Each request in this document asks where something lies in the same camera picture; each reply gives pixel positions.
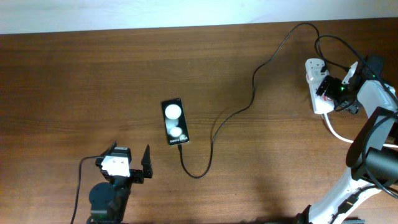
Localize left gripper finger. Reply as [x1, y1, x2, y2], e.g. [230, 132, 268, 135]
[101, 141, 117, 157]
[141, 145, 153, 179]

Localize black flip smartphone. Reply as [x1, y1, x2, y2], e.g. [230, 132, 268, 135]
[161, 98, 190, 146]

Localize black USB charging cable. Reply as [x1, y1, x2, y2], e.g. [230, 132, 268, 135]
[177, 22, 328, 180]

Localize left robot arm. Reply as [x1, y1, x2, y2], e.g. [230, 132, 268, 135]
[86, 142, 153, 224]

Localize white USB charger adapter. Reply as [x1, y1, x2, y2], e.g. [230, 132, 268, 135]
[306, 70, 329, 84]

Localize white power strip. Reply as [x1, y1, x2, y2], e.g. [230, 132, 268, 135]
[304, 58, 336, 114]

